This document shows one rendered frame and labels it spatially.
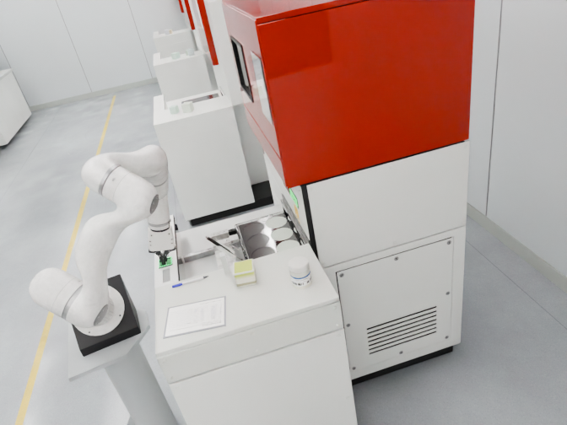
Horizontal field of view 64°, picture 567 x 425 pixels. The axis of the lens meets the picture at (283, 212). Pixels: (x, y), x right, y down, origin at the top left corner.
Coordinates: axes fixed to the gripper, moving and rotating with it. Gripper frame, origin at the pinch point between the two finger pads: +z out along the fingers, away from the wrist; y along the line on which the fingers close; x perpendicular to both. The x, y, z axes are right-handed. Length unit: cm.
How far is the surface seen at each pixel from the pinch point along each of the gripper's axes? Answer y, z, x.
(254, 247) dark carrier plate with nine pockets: -38.3, 0.4, -1.9
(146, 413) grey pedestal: 13, 62, 23
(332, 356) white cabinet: -57, 17, 50
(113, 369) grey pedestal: 22.4, 34.1, 22.4
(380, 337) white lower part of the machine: -97, 49, 15
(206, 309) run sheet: -13.9, -1.5, 36.3
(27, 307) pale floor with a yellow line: 107, 123, -141
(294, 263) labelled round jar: -45, -17, 38
